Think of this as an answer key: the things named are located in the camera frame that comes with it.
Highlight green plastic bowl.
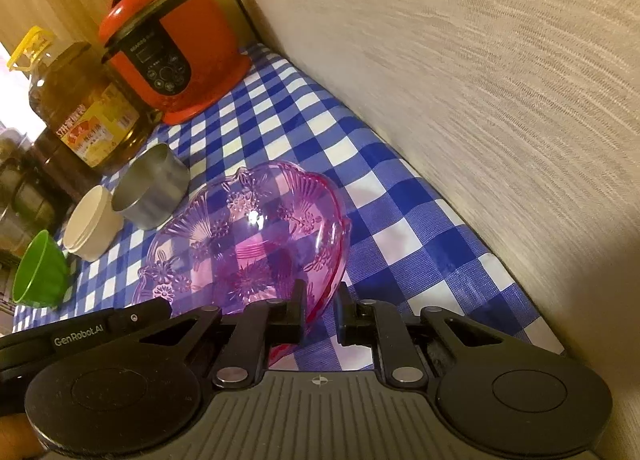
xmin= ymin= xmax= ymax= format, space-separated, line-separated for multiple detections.
xmin=11 ymin=230 xmax=68 ymax=309

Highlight blue white checked tablecloth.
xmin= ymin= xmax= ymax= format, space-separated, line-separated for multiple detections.
xmin=10 ymin=42 xmax=566 ymax=371

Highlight pink glass bowl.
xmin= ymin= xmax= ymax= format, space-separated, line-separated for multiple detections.
xmin=131 ymin=160 xmax=353 ymax=368

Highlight stainless steel steamer pot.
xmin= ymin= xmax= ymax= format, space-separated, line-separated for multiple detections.
xmin=0 ymin=132 xmax=66 ymax=265

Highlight stainless steel bowl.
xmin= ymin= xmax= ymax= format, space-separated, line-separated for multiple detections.
xmin=111 ymin=142 xmax=191 ymax=231

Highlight red electric pressure cooker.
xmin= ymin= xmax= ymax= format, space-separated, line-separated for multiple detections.
xmin=97 ymin=0 xmax=252 ymax=125

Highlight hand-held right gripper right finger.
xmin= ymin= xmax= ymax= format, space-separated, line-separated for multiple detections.
xmin=337 ymin=283 xmax=504 ymax=389

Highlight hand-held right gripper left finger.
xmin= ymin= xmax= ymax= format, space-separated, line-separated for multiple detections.
xmin=134 ymin=279 xmax=307 ymax=389

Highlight cooking oil bottle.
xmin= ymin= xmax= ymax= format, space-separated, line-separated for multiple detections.
xmin=7 ymin=26 xmax=163 ymax=173

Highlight white bowl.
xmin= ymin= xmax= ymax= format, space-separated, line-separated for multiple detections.
xmin=64 ymin=185 xmax=125 ymax=262

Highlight brown metal food jar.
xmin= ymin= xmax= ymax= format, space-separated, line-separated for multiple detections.
xmin=27 ymin=137 xmax=101 ymax=201

